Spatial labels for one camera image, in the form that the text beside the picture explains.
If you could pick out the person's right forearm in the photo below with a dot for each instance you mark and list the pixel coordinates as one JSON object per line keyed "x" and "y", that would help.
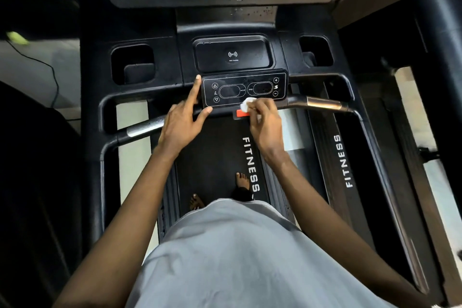
{"x": 339, "y": 239}

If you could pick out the person's bare foot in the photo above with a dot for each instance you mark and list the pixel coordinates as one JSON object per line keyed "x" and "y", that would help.
{"x": 243, "y": 180}
{"x": 196, "y": 201}

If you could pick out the person's left hand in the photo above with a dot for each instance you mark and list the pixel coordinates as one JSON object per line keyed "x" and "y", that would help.
{"x": 180, "y": 125}

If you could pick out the yellow-green plug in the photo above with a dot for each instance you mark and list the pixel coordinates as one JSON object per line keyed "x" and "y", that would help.
{"x": 16, "y": 38}

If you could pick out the small white wipe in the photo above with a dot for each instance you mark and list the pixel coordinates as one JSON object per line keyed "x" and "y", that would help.
{"x": 247, "y": 106}

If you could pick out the black stair climber machine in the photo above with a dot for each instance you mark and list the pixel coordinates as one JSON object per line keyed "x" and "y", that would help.
{"x": 36, "y": 196}

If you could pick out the black treadmill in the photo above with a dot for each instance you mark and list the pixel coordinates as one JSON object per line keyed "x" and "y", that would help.
{"x": 404, "y": 174}
{"x": 231, "y": 51}

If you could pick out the person's left forearm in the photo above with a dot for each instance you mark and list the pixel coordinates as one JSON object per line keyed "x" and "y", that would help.
{"x": 115, "y": 239}

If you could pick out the person's right hand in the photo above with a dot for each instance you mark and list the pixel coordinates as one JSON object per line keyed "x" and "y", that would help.
{"x": 265, "y": 129}

